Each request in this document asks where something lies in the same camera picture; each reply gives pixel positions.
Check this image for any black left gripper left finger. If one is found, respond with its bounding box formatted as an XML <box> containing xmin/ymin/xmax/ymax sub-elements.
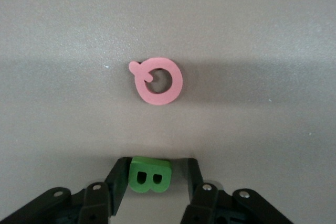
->
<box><xmin>0</xmin><ymin>157</ymin><xmax>132</xmax><ymax>224</ymax></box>

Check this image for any pink foam letter Q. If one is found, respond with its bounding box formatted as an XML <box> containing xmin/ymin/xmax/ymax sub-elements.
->
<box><xmin>128</xmin><ymin>56</ymin><xmax>184</xmax><ymax>106</ymax></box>

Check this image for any green foam letter B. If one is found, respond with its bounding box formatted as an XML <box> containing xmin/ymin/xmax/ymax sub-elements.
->
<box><xmin>128</xmin><ymin>155</ymin><xmax>173</xmax><ymax>194</ymax></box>

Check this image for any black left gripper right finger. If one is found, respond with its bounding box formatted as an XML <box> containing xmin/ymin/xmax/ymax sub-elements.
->
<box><xmin>178</xmin><ymin>157</ymin><xmax>292</xmax><ymax>224</ymax></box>

